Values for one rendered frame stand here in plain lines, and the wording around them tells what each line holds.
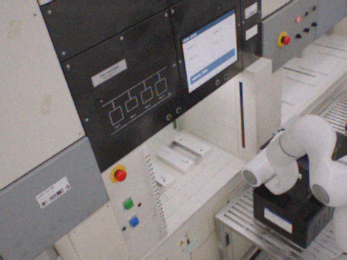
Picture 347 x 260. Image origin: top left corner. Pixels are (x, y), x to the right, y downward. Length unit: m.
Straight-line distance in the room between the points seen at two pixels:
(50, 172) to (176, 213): 0.80
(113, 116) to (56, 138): 0.19
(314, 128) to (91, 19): 0.64
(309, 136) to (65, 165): 0.68
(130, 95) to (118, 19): 0.24
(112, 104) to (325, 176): 0.63
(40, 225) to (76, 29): 0.57
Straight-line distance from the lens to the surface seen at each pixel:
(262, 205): 1.79
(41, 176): 1.16
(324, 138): 1.04
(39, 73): 1.05
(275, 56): 1.85
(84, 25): 1.09
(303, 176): 1.57
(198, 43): 1.41
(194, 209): 1.82
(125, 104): 1.24
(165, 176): 1.94
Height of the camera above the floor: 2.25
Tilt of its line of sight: 38 degrees down
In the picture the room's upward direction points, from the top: 10 degrees counter-clockwise
